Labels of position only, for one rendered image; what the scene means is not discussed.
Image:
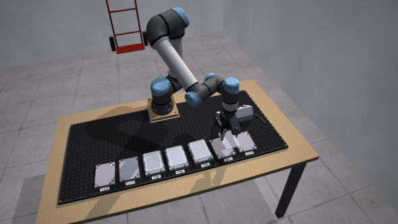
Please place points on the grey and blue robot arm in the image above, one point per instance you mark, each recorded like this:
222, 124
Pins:
172, 23

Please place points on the white control panel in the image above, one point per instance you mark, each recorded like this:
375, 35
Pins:
243, 113

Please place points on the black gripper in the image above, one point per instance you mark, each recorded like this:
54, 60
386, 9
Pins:
224, 122

